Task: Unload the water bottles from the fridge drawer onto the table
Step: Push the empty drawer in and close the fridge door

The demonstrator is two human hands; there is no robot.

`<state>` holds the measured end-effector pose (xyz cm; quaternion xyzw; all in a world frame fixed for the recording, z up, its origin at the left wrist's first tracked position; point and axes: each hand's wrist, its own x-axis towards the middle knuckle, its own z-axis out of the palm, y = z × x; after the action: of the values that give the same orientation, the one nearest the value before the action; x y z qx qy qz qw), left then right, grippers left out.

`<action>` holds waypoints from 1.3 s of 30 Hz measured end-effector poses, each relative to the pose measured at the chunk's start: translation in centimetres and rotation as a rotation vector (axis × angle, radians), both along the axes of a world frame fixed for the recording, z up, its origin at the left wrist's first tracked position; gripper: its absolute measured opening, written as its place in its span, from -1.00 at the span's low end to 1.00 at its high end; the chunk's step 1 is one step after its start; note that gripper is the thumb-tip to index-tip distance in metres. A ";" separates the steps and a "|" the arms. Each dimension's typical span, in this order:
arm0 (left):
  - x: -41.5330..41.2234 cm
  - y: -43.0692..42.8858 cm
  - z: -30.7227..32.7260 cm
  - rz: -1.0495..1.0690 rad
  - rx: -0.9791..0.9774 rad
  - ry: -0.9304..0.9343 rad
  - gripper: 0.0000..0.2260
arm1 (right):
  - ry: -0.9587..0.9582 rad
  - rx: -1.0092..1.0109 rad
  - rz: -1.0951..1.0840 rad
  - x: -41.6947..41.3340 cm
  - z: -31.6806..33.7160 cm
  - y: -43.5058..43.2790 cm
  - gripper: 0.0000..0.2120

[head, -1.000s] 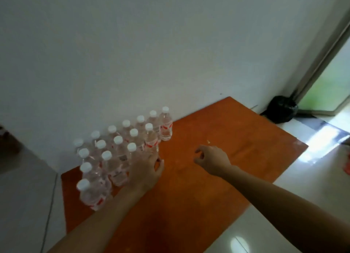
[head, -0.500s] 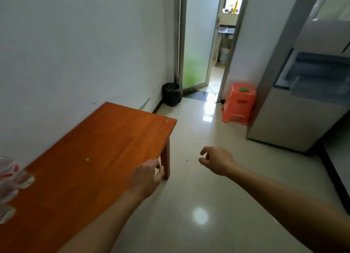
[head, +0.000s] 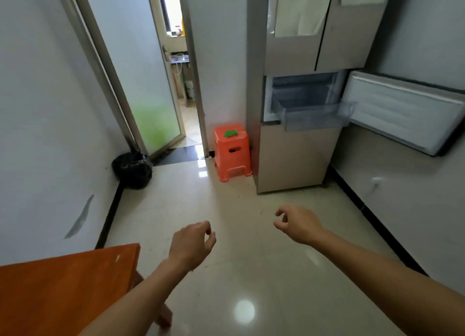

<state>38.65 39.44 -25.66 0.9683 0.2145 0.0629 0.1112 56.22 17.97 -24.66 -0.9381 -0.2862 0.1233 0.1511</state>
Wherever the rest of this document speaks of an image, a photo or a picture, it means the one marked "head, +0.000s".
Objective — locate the person's left hand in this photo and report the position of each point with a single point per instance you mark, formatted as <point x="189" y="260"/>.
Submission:
<point x="189" y="245"/>

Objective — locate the person's right hand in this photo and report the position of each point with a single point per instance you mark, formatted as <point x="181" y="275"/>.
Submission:
<point x="299" y="224"/>

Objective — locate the person's right thumb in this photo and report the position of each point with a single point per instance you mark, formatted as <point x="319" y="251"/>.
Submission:
<point x="280" y="228"/>

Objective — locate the person's left thumb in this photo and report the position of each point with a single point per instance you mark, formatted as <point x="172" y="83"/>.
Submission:
<point x="211" y="245"/>

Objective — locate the person's left forearm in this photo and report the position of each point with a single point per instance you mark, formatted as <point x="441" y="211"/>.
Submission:
<point x="138" y="301"/>

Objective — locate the person's right forearm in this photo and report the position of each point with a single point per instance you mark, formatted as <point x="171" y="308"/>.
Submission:
<point x="394" y="286"/>

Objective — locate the orange plastic stool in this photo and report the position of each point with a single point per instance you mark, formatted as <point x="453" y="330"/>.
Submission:
<point x="232" y="152"/>

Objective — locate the green sponge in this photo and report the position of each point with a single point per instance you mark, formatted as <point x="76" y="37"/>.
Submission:
<point x="230" y="132"/>

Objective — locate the black garbage bag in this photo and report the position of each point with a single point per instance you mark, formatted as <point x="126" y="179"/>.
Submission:
<point x="132" y="169"/>

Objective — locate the clear freezer drawer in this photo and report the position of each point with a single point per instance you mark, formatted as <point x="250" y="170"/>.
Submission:
<point x="314" y="112"/>

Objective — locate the beige refrigerator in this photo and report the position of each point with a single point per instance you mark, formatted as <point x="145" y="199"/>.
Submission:
<point x="301" y="89"/>

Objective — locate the orange wooden table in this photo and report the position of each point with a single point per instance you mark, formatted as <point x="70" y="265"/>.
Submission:
<point x="69" y="292"/>

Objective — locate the open white freezer door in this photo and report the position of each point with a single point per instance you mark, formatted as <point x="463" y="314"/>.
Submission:
<point x="401" y="110"/>

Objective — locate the frosted glass door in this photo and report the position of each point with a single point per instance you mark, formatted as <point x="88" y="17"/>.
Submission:
<point x="130" y="63"/>

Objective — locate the white paper sheet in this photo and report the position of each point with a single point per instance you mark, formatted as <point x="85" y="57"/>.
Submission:
<point x="301" y="9"/>

